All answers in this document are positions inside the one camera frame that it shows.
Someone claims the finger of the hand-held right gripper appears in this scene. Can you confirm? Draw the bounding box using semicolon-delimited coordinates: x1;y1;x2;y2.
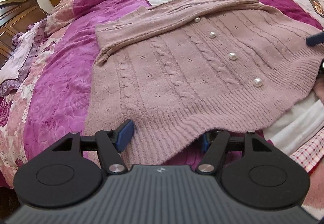
306;32;324;46

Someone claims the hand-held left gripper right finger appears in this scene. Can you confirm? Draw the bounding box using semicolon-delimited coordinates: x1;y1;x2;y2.
197;130;270;174

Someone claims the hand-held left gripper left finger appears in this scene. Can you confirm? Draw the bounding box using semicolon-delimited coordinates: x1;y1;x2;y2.
52;120;134;175

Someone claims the pink knit cardigan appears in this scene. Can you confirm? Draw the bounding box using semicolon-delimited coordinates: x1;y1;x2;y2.
85;0;322;166

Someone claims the magenta floral quilt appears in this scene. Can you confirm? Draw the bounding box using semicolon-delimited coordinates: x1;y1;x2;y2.
0;0;324;189

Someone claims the person's pink fleece clothing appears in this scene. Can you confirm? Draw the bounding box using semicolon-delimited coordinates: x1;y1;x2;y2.
302;171;324;217

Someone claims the lilac floral bed sheet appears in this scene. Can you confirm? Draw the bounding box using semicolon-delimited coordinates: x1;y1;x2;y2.
0;19;48;96

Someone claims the wooden headboard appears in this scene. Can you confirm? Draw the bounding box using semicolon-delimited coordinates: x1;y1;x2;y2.
0;0;50;62

